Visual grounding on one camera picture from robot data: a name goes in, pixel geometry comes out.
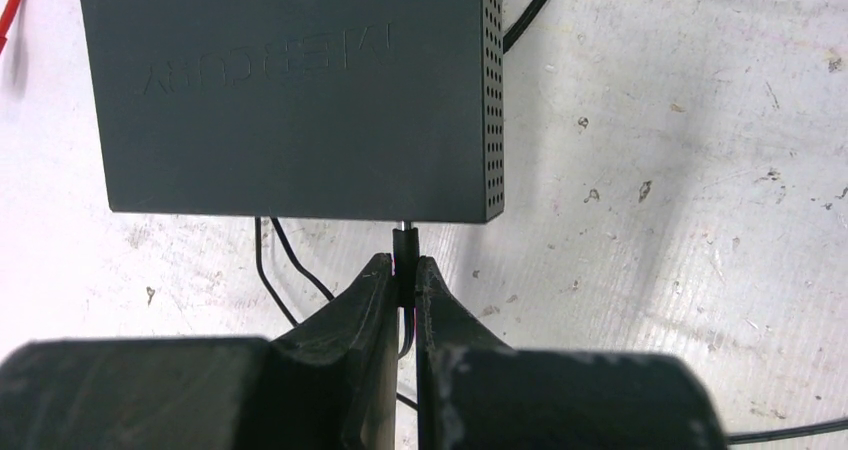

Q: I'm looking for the red ethernet cable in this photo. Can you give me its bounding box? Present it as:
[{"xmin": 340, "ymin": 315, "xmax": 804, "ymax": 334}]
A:
[{"xmin": 0, "ymin": 0, "xmax": 33, "ymax": 56}]

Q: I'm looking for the thin black power cable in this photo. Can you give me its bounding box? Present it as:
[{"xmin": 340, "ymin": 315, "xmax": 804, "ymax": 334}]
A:
[{"xmin": 254, "ymin": 216, "xmax": 421, "ymax": 412}]

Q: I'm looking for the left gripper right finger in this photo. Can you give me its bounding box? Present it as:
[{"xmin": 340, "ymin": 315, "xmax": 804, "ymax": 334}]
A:
[{"xmin": 415, "ymin": 257, "xmax": 728, "ymax": 449}]

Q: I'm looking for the dark grey network switch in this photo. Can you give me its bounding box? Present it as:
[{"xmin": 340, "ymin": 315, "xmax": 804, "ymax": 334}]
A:
[{"xmin": 81, "ymin": 0, "xmax": 505, "ymax": 224}]

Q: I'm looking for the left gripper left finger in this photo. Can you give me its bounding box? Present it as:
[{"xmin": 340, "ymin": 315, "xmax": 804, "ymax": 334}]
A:
[{"xmin": 1, "ymin": 254, "xmax": 399, "ymax": 449}]

